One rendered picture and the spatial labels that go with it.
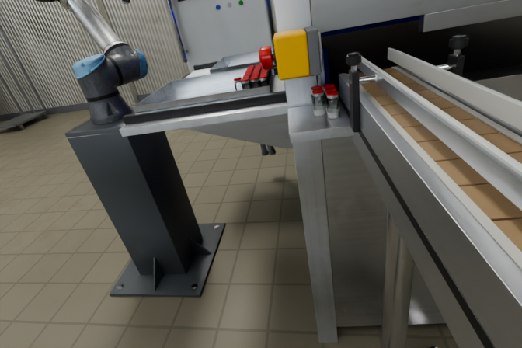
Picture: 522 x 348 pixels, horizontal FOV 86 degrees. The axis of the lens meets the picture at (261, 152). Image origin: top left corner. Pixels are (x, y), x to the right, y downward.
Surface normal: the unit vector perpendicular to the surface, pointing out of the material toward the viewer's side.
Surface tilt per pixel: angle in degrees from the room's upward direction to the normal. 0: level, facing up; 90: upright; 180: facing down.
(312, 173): 90
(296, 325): 0
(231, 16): 90
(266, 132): 90
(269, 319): 0
